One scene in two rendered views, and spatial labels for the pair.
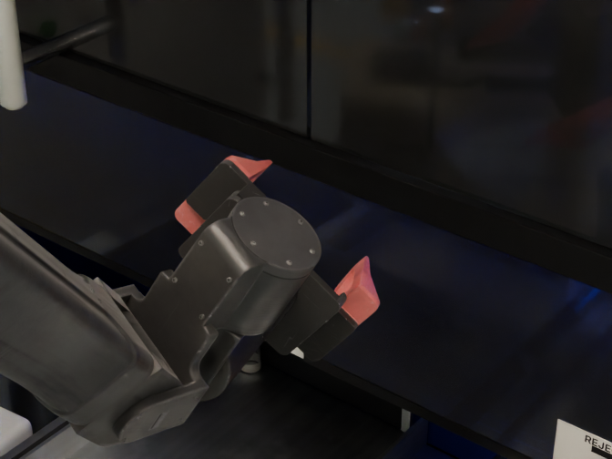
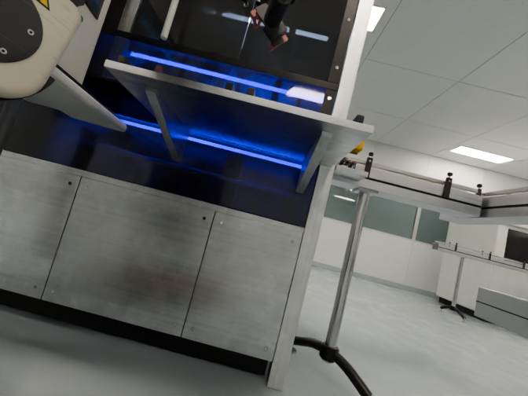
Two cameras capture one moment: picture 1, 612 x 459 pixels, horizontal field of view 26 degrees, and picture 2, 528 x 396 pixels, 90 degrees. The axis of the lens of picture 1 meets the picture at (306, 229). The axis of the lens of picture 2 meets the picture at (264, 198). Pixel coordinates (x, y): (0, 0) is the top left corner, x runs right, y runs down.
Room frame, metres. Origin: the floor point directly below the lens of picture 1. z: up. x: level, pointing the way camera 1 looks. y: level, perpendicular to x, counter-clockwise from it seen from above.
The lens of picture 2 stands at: (-0.01, 0.43, 0.57)
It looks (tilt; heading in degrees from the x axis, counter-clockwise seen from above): 6 degrees up; 323
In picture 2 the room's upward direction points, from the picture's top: 15 degrees clockwise
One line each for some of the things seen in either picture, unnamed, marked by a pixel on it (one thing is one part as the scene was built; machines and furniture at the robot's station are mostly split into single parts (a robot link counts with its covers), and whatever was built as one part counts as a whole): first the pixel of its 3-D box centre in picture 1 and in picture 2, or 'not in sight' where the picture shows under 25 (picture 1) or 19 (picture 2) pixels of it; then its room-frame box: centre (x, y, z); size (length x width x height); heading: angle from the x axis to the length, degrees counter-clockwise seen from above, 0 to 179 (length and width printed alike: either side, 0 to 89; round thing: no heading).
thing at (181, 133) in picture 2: not in sight; (166, 131); (0.91, 0.20, 0.80); 0.34 x 0.03 x 0.13; 142
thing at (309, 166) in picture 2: not in sight; (310, 168); (0.60, -0.19, 0.80); 0.34 x 0.03 x 0.13; 142
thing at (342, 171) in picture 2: not in sight; (346, 174); (0.68, -0.48, 0.87); 0.14 x 0.13 x 0.02; 142
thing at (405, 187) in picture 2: not in sight; (399, 181); (0.59, -0.76, 0.92); 0.69 x 0.15 x 0.16; 52
